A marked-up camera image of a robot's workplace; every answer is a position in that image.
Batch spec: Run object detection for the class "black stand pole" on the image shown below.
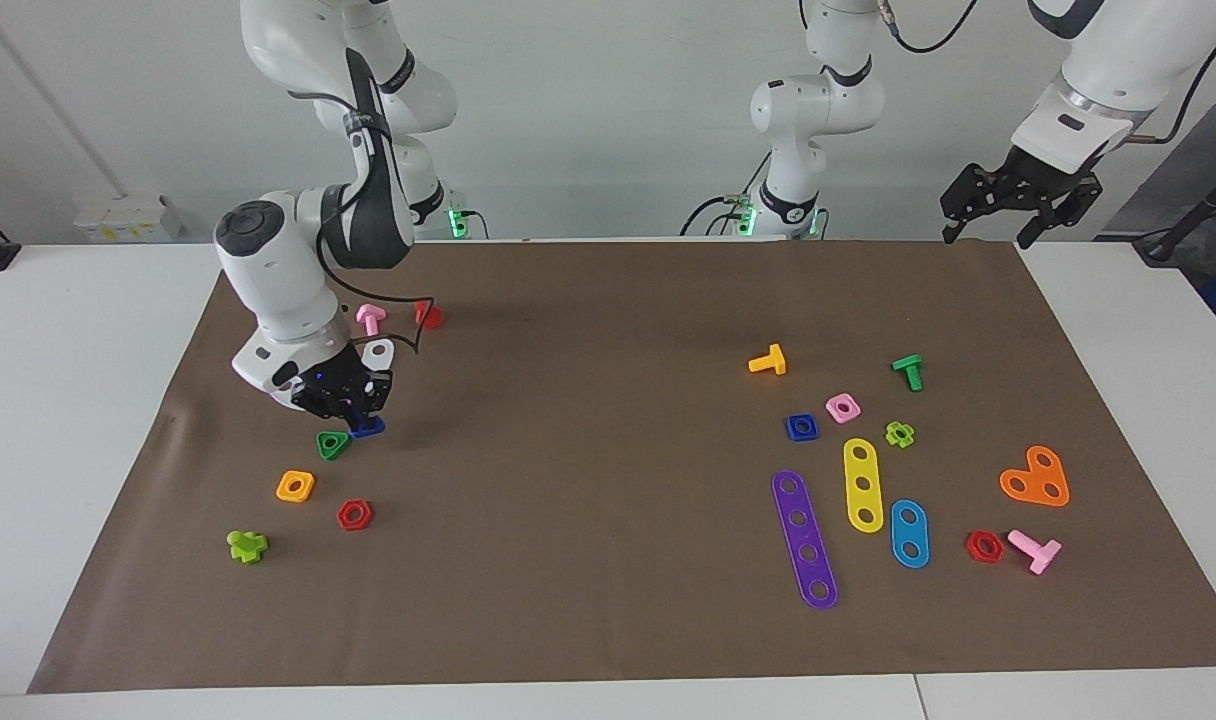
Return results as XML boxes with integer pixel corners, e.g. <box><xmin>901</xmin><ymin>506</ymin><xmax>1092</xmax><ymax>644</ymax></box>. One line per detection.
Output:
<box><xmin>1133</xmin><ymin>160</ymin><xmax>1216</xmax><ymax>266</ymax></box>

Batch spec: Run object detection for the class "brown table mat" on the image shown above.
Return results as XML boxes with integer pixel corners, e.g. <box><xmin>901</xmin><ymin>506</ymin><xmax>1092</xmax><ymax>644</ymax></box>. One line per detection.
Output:
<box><xmin>26</xmin><ymin>238</ymin><xmax>1216</xmax><ymax>694</ymax></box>

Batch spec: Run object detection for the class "orange heart-shaped plate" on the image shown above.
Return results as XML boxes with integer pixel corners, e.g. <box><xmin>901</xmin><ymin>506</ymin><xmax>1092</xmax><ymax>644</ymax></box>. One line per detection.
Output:
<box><xmin>999</xmin><ymin>445</ymin><xmax>1071</xmax><ymax>508</ymax></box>

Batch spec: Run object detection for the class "yellow three-hole strip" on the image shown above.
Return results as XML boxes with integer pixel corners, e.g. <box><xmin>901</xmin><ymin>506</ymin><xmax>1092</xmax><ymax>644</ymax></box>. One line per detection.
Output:
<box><xmin>843</xmin><ymin>437</ymin><xmax>886</xmax><ymax>534</ymax></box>

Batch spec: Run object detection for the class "blue two-hole strip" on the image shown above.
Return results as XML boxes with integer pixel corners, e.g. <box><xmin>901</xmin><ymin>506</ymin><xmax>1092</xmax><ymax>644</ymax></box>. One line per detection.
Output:
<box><xmin>890</xmin><ymin>499</ymin><xmax>931</xmax><ymax>569</ymax></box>

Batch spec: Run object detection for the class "purple four-hole strip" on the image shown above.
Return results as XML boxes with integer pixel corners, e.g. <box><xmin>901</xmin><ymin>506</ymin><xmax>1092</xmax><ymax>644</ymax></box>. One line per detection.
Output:
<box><xmin>771</xmin><ymin>470</ymin><xmax>839</xmax><ymax>610</ymax></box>

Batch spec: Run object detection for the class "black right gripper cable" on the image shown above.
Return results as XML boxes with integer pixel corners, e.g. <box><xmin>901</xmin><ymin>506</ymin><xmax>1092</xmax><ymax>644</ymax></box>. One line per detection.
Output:
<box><xmin>288</xmin><ymin>50</ymin><xmax>437</xmax><ymax>356</ymax></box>

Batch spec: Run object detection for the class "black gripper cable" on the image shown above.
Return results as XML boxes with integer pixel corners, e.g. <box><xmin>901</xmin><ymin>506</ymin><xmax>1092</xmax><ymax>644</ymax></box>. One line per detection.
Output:
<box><xmin>883</xmin><ymin>0</ymin><xmax>1216</xmax><ymax>146</ymax></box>
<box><xmin>288</xmin><ymin>50</ymin><xmax>437</xmax><ymax>356</ymax></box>

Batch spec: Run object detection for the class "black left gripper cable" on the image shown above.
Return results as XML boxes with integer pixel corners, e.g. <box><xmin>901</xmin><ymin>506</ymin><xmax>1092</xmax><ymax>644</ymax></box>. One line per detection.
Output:
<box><xmin>883</xmin><ymin>0</ymin><xmax>1216</xmax><ymax>146</ymax></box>

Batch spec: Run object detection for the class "black left base cable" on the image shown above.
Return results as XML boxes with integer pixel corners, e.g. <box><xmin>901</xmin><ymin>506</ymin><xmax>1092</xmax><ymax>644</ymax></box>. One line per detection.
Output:
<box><xmin>680</xmin><ymin>195</ymin><xmax>769</xmax><ymax>239</ymax></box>

